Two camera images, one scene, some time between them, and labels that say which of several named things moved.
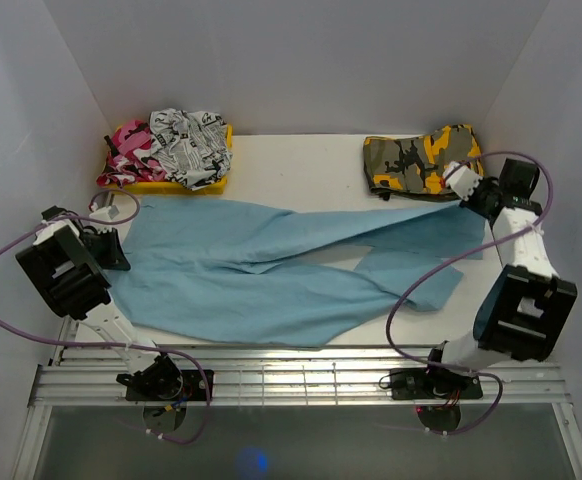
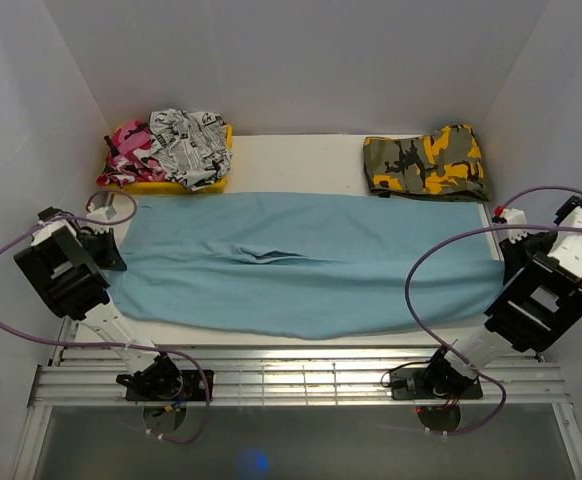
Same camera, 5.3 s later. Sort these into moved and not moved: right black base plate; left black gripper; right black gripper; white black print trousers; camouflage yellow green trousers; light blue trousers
Moved: light blue trousers; right black gripper
Not moved: left black gripper; camouflage yellow green trousers; right black base plate; white black print trousers
